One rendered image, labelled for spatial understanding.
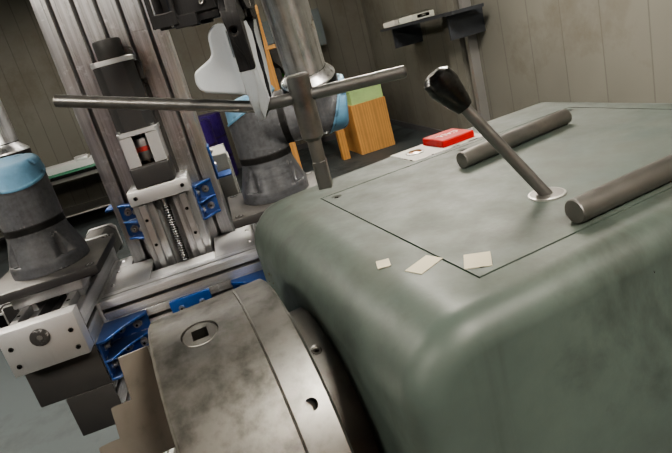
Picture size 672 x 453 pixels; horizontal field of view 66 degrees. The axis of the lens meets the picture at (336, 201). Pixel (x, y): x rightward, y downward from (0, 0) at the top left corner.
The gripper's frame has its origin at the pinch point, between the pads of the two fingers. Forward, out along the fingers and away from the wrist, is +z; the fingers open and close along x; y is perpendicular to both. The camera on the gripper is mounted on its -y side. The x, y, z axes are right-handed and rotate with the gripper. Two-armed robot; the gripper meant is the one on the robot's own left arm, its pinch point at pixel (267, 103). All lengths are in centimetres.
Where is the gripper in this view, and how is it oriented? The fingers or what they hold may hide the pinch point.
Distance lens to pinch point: 51.1
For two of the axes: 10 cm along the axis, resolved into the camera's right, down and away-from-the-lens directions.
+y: -9.8, 2.0, 0.9
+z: 2.2, 9.1, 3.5
